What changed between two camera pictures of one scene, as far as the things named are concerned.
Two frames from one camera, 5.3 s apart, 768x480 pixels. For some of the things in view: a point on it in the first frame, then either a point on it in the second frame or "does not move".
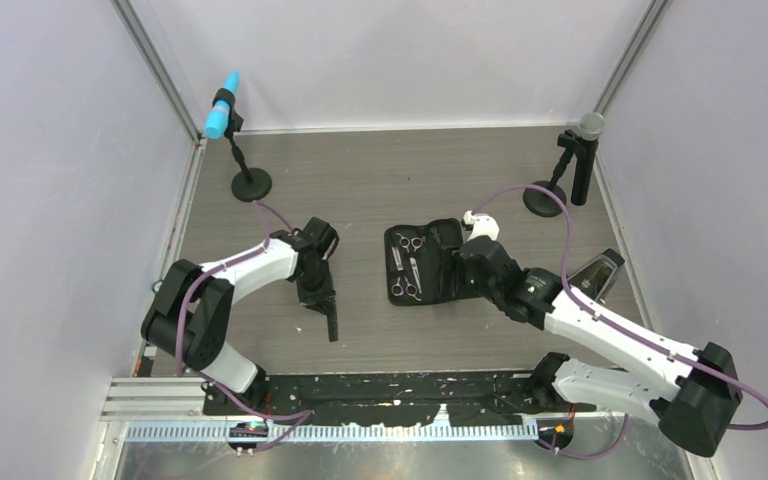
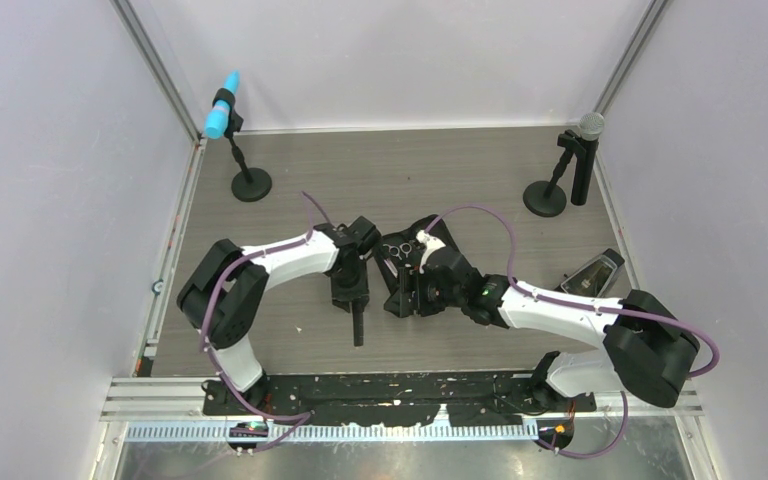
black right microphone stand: [542, 203] does not move
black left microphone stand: [251, 184] does not move
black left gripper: [318, 299] -> [343, 296]
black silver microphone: [591, 128] does not move
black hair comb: [332, 322] -> [358, 323]
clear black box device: [595, 278] does not move
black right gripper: [459, 262] -> [411, 280]
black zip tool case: [421, 263] does not move
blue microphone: [216, 116] does not move
